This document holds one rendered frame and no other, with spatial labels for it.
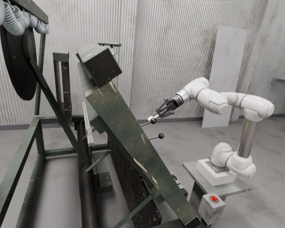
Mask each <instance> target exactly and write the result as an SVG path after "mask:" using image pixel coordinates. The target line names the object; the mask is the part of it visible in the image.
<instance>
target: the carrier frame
mask: <svg viewBox="0 0 285 228"><path fill-rule="evenodd" d="M83 119H84V115H72V123H73V122H74V127H75V130H77V142H78V143H79V145H80V147H81V149H82V151H83V153H84V155H85V157H86V159H87V163H86V164H84V163H82V162H81V160H80V159H79V157H78V171H79V190H80V198H81V220H82V228H101V226H100V218H99V212H98V206H97V200H96V194H101V193H105V192H110V191H113V183H112V180H111V177H110V173H109V172H104V173H99V174H97V171H96V166H94V167H93V168H92V169H91V170H90V171H88V172H85V170H86V169H87V168H88V167H90V166H91V165H92V164H93V163H94V162H95V160H94V159H90V155H89V147H88V142H87V138H86V139H84V140H82V138H83V137H84V136H85V135H86V127H85V122H82V123H81V122H80V121H82V120H83ZM57 123H59V122H58V118H57V117H56V116H47V117H34V118H33V120H32V122H31V124H30V126H29V128H28V130H27V132H26V134H25V136H24V138H23V140H22V142H21V144H20V146H19V148H18V150H17V152H16V154H15V156H14V158H13V160H12V162H11V164H10V166H9V168H8V170H7V172H6V174H5V176H4V178H3V180H2V182H1V184H0V228H1V225H2V223H3V221H4V218H5V215H6V212H7V210H8V207H9V205H10V202H11V200H12V197H13V194H14V191H15V189H16V186H17V184H18V181H19V178H20V176H21V173H22V171H23V168H24V165H25V163H26V160H27V158H28V155H29V152H30V150H31V147H32V144H33V142H34V139H35V138H36V144H37V151H38V155H37V158H36V162H35V165H34V168H33V172H32V175H31V178H30V181H29V184H28V188H27V191H26V194H25V198H24V201H23V204H22V208H21V211H20V214H19V218H18V221H17V224H16V227H15V228H28V225H29V220H30V216H31V212H32V208H33V204H34V199H35V195H36V191H37V187H38V182H39V178H40V174H41V170H42V166H43V163H44V162H45V161H46V157H51V156H58V155H66V154H73V153H76V151H75V149H74V147H68V148H59V149H51V150H45V148H44V141H43V131H42V124H57ZM113 145H115V143H114V142H113V140H112V139H111V138H110V137H109V135H108V138H107V143H106V144H97V145H94V146H92V151H99V150H107V149H110V148H111V147H112V146H113ZM110 155H111V158H112V161H113V164H114V167H115V170H116V173H117V176H118V179H119V182H120V185H121V188H122V191H123V194H124V197H125V200H126V203H127V206H128V209H129V212H131V211H132V210H133V209H134V208H136V207H137V206H138V205H139V204H140V203H141V202H142V201H143V200H145V199H146V198H147V197H148V196H149V195H150V192H149V190H148V188H147V187H146V185H145V183H144V181H143V178H142V177H141V176H140V174H139V173H138V172H137V170H136V169H135V168H134V167H133V165H132V164H131V163H130V162H129V160H128V159H127V158H126V157H125V155H124V154H123V153H122V152H121V151H120V149H119V148H118V147H116V148H115V149H114V150H113V151H111V152H110ZM132 221H133V224H134V227H135V228H186V227H185V225H184V224H183V223H182V222H181V220H180V219H175V220H172V221H170V222H167V223H163V224H161V221H162V216H161V214H160V212H159V210H158V208H157V206H156V204H155V202H154V200H153V199H152V200H150V201H149V202H148V203H147V204H146V205H145V206H144V207H143V208H141V209H140V210H139V211H138V212H137V213H136V214H135V215H134V216H133V217H132Z"/></svg>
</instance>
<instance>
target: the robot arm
mask: <svg viewBox="0 0 285 228"><path fill-rule="evenodd" d="M208 87H209V82H208V80H207V79H206V78H204V77H200V78H197V79H195V80H193V81H191V82H190V83H189V84H187V85H186V86H185V87H184V88H183V89H182V90H180V91H179V92H177V93H176V95H175V96H173V97H172V98H171V99H168V98H165V99H164V100H163V101H162V102H161V103H160V104H159V105H158V106H157V107H156V111H155V113H153V114H152V116H151V117H149V118H148V121H149V122H150V120H151V119H152V118H155V119H157V118H159V117H160V118H161V119H162V118H164V117H167V116H169V115H171V114H175V113H174V110H175V109H176V108H178V107H180V106H181V105H185V104H186V103H188V102H189V101H191V100H195V101H197V102H198V103H199V104H200V105H201V106H202V107H204V108H205V109H206V110H208V111H209V112H211V113H213V114H218V115H220V114H224V113H225V112H226V111H227V110H228V105H232V106H234V107H236V108H238V109H241V110H243V113H244V117H245V120H244V125H243V128H242V133H241V137H240V141H239V145H238V149H237V151H236V152H233V151H232V148H231V147H230V146H229V145H228V144H227V143H224V142H221V143H219V144H218V145H216V147H215V148H214V150H213V153H212V156H211V157H208V159H209V160H210V161H205V163H206V164H207V165H209V166H210V167H211V168H212V169H213V170H214V172H215V173H219V172H224V171H230V170H231V171H233V172H235V173H236V174H238V175H240V176H243V177H246V178H251V177H252V176H253V175H254V174H255V172H256V167H255V165H254V164H253V162H252V157H251V156H250V153H251V149H252V146H253V142H254V139H255V136H256V133H257V129H258V126H259V122H260V121H261V120H262V119H263V118H267V117H269V116H271V115H272V114H273V112H274V105H273V104H272V103H271V102H270V101H268V100H266V99H264V98H262V97H258V96H255V95H248V94H243V93H236V92H222V93H218V92H216V91H213V90H210V89H208ZM170 110H171V111H170Z"/></svg>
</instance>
